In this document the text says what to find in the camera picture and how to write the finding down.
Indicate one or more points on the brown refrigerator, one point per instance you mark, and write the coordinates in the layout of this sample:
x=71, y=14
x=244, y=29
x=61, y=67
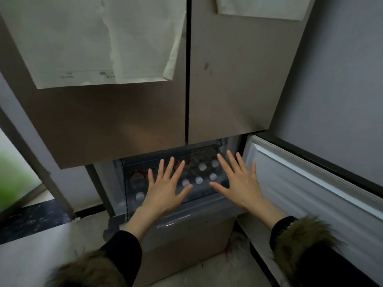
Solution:
x=104, y=116

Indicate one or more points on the person's left hand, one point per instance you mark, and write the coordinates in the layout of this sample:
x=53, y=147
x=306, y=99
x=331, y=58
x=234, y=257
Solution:
x=163, y=197

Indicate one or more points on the clear plastic fridge drawer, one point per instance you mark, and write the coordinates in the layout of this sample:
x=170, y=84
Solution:
x=203, y=209

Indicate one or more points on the frosted glass door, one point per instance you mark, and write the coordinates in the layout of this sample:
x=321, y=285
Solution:
x=39, y=173
x=15, y=164

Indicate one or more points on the person's right hand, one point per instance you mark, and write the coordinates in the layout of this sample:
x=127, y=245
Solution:
x=246, y=194

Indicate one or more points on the green object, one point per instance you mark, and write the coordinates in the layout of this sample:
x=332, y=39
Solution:
x=12, y=182

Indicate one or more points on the person's right forearm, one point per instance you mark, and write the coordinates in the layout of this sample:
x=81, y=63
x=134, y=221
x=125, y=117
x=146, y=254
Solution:
x=272, y=215

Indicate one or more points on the white lined paper sheet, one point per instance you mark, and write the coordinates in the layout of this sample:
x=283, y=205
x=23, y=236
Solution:
x=60, y=41

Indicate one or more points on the white fridge door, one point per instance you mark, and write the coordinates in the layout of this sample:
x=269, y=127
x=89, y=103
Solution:
x=314, y=200

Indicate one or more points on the person's left forearm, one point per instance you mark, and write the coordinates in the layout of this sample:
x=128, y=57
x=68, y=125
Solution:
x=134, y=224

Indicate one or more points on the group of water bottles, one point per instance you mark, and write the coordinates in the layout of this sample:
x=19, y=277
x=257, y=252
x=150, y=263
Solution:
x=203, y=166

